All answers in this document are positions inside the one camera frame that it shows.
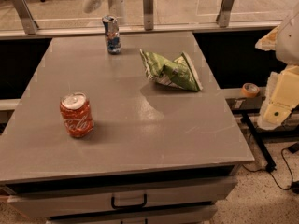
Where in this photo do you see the red coke can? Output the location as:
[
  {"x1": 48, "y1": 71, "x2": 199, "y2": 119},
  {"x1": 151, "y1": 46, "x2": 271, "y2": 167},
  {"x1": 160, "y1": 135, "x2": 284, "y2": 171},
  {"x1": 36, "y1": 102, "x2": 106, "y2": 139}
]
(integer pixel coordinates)
[{"x1": 60, "y1": 92, "x2": 93, "y2": 138}]

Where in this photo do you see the black table leg frame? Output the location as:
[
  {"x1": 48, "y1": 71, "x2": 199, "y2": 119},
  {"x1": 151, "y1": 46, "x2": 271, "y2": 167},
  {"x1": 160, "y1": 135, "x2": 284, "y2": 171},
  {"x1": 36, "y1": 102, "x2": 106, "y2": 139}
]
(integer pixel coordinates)
[{"x1": 241, "y1": 112, "x2": 276, "y2": 173}]

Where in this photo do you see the left metal rail bracket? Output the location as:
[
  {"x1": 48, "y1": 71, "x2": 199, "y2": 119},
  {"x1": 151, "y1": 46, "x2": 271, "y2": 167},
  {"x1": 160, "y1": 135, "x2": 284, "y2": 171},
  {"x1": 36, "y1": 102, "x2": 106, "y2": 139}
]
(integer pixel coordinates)
[{"x1": 11, "y1": 0, "x2": 38, "y2": 35}]

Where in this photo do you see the black floor cable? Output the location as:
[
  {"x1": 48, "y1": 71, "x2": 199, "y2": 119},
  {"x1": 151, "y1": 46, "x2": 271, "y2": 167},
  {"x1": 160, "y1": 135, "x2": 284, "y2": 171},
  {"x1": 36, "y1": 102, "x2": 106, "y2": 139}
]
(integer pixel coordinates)
[{"x1": 242, "y1": 147, "x2": 299, "y2": 192}]

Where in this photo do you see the blue silver energy drink can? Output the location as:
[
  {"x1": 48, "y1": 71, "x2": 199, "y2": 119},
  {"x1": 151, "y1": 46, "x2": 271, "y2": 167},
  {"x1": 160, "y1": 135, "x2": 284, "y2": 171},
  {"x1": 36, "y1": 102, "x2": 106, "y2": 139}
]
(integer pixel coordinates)
[{"x1": 102, "y1": 15, "x2": 121, "y2": 54}]

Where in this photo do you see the grey drawer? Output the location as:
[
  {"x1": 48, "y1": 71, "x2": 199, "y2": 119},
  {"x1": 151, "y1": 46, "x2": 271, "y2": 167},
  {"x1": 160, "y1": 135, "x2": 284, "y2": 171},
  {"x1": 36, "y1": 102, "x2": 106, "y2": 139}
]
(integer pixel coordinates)
[
  {"x1": 8, "y1": 176, "x2": 237, "y2": 217},
  {"x1": 46, "y1": 205, "x2": 217, "y2": 224}
]

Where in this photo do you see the middle metal rail bracket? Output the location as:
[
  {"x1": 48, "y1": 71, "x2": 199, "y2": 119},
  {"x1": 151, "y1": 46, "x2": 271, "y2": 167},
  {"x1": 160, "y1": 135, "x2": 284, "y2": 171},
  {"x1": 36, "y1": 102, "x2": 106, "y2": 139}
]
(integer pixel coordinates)
[{"x1": 143, "y1": 0, "x2": 154, "y2": 31}]

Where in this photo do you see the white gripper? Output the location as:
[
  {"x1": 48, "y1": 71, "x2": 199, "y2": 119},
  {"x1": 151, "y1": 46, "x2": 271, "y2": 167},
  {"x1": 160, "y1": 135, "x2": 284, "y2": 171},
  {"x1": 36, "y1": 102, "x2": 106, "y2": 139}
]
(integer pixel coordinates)
[{"x1": 255, "y1": 3, "x2": 299, "y2": 130}]

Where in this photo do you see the green jalapeno chip bag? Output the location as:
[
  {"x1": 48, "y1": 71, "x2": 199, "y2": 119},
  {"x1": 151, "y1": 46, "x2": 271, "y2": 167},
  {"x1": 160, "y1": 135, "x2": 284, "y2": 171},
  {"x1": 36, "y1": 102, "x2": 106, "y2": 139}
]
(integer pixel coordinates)
[{"x1": 139, "y1": 49, "x2": 203, "y2": 92}]

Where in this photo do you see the black drawer handle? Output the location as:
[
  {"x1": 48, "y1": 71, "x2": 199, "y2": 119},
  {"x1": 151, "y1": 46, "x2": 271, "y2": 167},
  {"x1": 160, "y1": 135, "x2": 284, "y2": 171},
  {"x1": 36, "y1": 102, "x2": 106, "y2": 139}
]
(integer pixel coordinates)
[{"x1": 110, "y1": 194, "x2": 148, "y2": 210}]

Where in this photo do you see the metal rail bracket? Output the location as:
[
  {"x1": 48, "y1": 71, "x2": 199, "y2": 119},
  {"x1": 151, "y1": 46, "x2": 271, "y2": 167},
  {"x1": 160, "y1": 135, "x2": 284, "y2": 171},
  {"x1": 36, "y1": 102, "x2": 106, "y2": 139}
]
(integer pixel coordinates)
[
  {"x1": 11, "y1": 0, "x2": 38, "y2": 35},
  {"x1": 216, "y1": 0, "x2": 235, "y2": 28},
  {"x1": 143, "y1": 0, "x2": 154, "y2": 31}
]

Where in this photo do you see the lower grey drawer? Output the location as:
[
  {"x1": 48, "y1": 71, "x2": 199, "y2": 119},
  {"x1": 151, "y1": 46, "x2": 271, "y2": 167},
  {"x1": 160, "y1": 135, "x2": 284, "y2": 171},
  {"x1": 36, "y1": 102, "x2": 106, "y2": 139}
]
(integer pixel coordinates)
[{"x1": 46, "y1": 205, "x2": 217, "y2": 224}]

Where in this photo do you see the upper grey drawer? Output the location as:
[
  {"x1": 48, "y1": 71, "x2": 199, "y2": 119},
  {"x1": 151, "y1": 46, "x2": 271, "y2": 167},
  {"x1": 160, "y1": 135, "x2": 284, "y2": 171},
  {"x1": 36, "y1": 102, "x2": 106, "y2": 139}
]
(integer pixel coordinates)
[{"x1": 8, "y1": 176, "x2": 237, "y2": 217}]

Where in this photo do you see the right metal rail bracket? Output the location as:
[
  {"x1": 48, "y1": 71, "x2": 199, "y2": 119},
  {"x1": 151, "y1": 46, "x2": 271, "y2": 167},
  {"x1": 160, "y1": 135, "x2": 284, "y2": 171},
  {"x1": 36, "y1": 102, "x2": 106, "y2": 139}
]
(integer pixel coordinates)
[{"x1": 216, "y1": 0, "x2": 235, "y2": 28}]

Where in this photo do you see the orange tape roll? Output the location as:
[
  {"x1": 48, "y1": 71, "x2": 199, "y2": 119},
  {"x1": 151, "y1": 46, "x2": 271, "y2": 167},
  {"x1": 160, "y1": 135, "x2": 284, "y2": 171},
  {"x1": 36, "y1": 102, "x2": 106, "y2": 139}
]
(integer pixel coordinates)
[{"x1": 241, "y1": 83, "x2": 260, "y2": 98}]

